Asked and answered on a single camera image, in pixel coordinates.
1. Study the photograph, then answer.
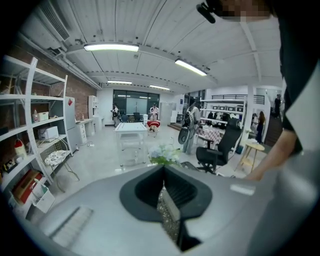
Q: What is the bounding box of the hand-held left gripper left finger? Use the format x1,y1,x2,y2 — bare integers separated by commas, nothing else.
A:
26,164,183,256

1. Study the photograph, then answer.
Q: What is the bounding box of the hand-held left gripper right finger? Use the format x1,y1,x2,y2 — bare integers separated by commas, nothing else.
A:
163,164,275,256

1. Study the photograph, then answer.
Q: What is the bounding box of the grey square tray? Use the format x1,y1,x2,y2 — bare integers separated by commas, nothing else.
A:
161,189,181,222

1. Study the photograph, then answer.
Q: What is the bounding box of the person's right forearm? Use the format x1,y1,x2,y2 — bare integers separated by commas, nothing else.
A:
244,129,305,181

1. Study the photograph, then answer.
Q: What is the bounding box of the red box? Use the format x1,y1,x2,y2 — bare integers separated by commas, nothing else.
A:
11,169,41,205

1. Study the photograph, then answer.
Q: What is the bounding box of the white bag with teal lining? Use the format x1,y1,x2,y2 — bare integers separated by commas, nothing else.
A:
31,178,56,214

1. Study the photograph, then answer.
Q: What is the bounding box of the black office chair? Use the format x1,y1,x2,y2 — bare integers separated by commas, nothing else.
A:
195,117,243,175

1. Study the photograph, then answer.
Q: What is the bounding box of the round wooden side table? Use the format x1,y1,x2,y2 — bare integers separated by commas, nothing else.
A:
234,141,266,173

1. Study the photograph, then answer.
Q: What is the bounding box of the white vase with flowers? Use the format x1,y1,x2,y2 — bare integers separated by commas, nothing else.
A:
147,143,182,166

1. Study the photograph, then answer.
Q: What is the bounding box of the round black device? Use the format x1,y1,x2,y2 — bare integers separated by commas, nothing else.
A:
177,126,191,145

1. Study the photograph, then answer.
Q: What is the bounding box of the white desk with drawers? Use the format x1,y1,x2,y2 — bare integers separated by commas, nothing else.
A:
74,117,96,145

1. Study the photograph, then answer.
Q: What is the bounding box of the white framed table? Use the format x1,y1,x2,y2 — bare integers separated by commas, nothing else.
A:
113,121,149,167

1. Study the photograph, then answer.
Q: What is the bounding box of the white fridge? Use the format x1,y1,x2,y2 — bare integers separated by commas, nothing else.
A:
64,96,82,153

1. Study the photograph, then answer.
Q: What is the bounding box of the white jug with red top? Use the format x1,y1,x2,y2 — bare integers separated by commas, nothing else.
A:
13,138,28,161

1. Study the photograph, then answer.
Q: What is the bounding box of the red topped stool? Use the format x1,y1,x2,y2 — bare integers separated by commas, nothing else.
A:
146,119,161,138

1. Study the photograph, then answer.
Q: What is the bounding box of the tall white cabinet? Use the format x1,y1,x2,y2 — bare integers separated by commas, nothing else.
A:
87,94,106,132

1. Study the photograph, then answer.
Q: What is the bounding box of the white shelf unit with black items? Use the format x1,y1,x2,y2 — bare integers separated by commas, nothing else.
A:
199,94,251,131

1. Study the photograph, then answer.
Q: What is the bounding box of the white shelf unit with clutter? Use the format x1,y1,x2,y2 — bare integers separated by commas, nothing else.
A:
0,54,75,216

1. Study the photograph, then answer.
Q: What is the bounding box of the person's body in black t-shirt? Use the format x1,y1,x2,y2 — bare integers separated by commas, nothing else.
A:
204,0,320,156

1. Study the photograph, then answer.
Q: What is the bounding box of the ceiling air conditioner unit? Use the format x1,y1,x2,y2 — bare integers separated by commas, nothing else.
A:
18,0,72,51

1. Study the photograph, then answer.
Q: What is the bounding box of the wire chair with floral cushion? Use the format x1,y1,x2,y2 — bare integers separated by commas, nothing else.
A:
37,137,80,193

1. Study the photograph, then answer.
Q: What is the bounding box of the black head-worn camera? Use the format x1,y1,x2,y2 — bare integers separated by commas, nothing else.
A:
195,1,216,25

